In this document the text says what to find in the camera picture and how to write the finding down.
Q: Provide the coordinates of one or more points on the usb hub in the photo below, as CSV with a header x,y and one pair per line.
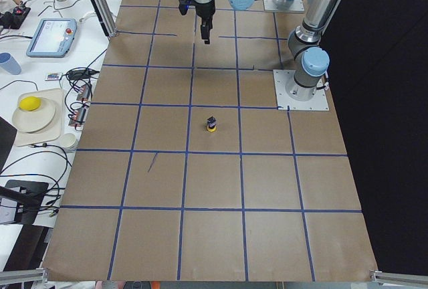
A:
x,y
78,117
84,93

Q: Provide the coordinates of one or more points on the aluminium rail bottom right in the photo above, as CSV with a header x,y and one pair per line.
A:
x,y
399,279

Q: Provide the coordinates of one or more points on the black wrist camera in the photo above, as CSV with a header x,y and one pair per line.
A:
x,y
184,6

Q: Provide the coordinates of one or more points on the beige serving tray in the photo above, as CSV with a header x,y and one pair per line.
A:
x,y
54,129

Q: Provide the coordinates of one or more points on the lower usb hub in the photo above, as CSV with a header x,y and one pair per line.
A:
x,y
78,117

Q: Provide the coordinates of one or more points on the small colourful card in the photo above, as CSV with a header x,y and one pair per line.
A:
x,y
54,76

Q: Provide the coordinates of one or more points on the aluminium rail bottom left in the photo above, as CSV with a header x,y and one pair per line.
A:
x,y
19,276

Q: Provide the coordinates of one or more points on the blue plastic cup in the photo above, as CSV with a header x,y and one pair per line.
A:
x,y
9,64

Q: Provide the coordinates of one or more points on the black joystick controller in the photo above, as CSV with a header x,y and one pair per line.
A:
x,y
15,19

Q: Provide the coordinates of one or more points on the yellow push button switch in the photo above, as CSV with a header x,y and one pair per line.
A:
x,y
211,124

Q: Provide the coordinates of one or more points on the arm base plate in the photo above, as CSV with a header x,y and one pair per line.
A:
x,y
291,96
284,6

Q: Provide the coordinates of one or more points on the aluminium rail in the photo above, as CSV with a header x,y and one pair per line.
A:
x,y
19,276
399,279

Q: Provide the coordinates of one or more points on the black inline power brick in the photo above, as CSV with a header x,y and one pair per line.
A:
x,y
81,73

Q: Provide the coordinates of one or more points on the black camera stand base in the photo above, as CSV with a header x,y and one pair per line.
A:
x,y
21,201

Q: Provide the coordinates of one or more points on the upper usb hub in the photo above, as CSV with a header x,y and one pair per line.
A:
x,y
84,93

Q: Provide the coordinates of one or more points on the blue teach pendant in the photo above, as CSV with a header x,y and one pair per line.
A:
x,y
52,38

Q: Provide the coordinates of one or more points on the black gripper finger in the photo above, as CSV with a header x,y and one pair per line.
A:
x,y
208,28
203,29

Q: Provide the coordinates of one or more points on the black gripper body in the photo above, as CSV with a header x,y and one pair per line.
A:
x,y
204,11

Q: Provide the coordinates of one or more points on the beige round plate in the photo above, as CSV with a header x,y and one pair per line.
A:
x,y
25,121

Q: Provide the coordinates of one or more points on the yellow lemon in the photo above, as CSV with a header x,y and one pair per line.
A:
x,y
30,103

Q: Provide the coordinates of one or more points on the white paper cup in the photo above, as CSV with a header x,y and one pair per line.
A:
x,y
68,142

